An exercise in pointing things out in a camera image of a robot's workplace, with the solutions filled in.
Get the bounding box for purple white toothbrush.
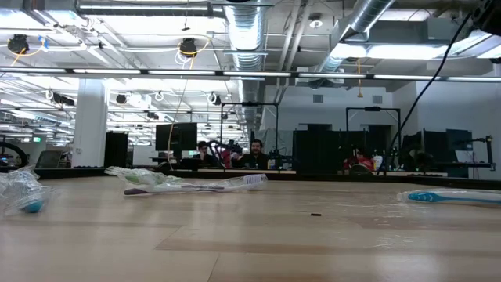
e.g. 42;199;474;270
123;174;269;197

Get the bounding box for blue white toothbrush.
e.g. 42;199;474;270
395;188;501;205
2;167;59;216

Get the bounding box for person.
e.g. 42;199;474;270
342;147;377;175
192;140;218;169
237;138;272;170

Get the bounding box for black partition screen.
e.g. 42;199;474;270
292;128;392;175

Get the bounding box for black computer monitor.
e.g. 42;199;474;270
155;122;199;153

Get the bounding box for long ceiling light strip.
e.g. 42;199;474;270
0;67;501;81

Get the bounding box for black tall cabinet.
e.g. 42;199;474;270
103;131;129;169

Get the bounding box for white square pillar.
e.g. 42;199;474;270
71;78;110;168

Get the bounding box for dark monitor group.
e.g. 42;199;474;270
401;128;474;173

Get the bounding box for black clamp stand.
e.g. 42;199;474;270
449;135;495;172

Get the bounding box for black station frame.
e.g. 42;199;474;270
345;106;402;157
220;102;279;169

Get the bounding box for silver ventilation duct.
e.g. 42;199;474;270
225;0;271;130
312;0;396;75

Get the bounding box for black ceiling cord reel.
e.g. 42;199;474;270
7;34;31;54
178;38;198;58

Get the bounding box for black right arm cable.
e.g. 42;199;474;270
375;11;474;176

